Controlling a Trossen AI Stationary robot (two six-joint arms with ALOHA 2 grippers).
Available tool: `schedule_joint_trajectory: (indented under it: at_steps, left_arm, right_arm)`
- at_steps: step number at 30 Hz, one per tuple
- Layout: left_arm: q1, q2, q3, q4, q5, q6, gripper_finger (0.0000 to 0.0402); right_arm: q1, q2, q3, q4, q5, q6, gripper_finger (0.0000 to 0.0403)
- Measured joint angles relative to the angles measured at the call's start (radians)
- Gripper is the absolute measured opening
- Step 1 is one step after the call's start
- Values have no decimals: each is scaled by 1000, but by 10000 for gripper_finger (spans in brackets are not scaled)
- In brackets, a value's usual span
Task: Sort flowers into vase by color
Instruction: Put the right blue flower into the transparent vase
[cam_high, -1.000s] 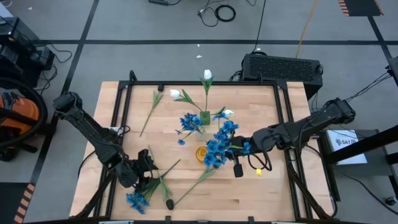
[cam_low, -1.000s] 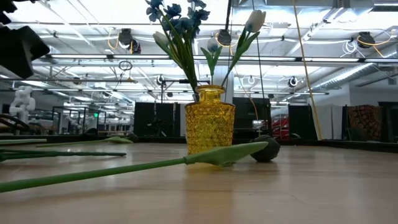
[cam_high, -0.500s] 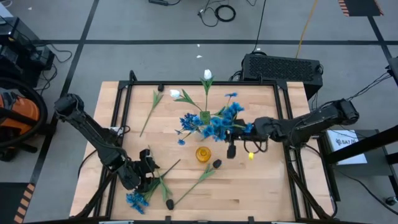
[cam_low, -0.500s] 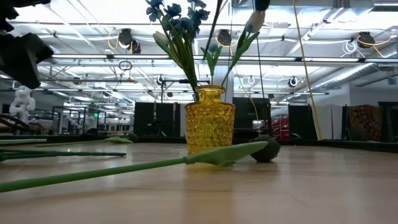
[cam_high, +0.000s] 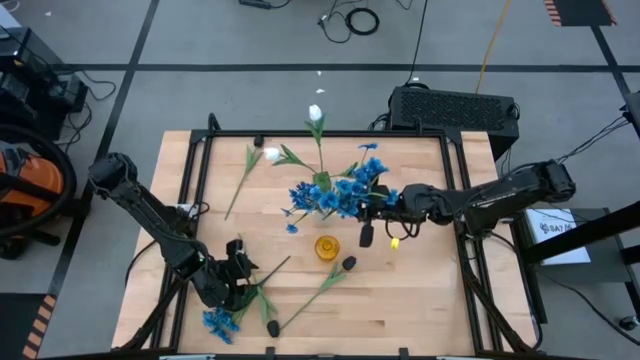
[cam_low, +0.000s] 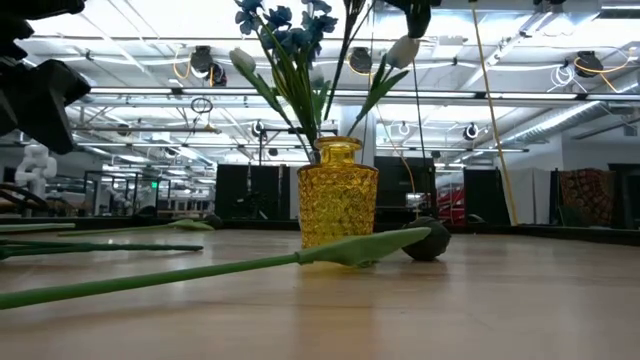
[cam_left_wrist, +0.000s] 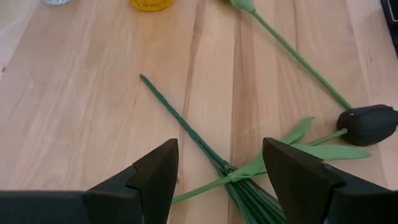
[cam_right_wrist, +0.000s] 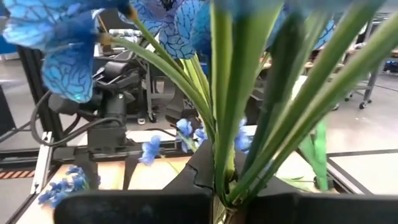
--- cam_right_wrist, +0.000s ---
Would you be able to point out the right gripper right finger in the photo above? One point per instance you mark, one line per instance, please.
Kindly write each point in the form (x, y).
(326, 210)

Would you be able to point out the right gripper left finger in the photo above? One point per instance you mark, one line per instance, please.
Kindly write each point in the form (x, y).
(140, 208)

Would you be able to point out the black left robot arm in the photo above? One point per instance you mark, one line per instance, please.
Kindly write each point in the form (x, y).
(115, 105)

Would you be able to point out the black hazard-striped mat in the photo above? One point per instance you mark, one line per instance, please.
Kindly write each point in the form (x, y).
(15, 174)

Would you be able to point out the silver metal bracket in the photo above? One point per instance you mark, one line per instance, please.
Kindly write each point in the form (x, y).
(42, 161)

